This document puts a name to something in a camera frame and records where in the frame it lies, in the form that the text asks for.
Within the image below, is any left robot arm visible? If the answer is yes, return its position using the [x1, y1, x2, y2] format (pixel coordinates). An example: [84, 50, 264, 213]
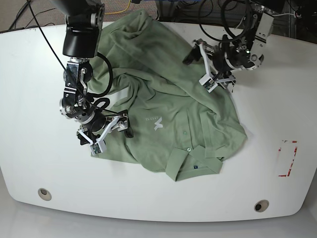
[183, 0, 274, 93]

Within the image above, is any yellow cable on floor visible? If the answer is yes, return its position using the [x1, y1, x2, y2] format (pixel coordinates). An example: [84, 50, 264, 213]
[104, 0, 131, 15]

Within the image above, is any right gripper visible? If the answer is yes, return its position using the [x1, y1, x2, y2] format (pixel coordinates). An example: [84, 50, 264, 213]
[76, 110, 135, 146]

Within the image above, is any green polo t-shirt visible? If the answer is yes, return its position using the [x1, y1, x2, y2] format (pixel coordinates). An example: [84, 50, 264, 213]
[97, 10, 247, 181]

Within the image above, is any left table cable grommet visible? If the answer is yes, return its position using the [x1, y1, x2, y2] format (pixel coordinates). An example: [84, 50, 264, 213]
[38, 188, 52, 201]

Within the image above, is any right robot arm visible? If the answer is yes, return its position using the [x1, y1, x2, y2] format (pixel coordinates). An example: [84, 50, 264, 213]
[53, 0, 133, 145]

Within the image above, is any red tape rectangle marking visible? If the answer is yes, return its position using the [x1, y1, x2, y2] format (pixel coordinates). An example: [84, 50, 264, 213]
[275, 140, 298, 178]

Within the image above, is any table cable grommet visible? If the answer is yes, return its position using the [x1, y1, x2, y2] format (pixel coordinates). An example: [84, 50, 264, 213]
[254, 200, 269, 213]
[38, 188, 52, 201]

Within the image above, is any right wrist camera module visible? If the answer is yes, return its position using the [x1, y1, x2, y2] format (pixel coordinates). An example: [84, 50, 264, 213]
[90, 140, 106, 156]

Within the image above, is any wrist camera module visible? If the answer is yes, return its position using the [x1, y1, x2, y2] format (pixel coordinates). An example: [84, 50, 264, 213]
[199, 73, 218, 93]
[90, 140, 106, 156]

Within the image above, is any right table cable grommet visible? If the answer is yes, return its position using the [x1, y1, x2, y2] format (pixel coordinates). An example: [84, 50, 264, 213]
[254, 200, 269, 213]

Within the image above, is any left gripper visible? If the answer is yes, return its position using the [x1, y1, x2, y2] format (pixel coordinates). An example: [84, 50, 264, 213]
[182, 39, 235, 93]

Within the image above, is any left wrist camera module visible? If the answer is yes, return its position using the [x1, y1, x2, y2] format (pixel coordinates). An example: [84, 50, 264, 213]
[199, 73, 218, 93]

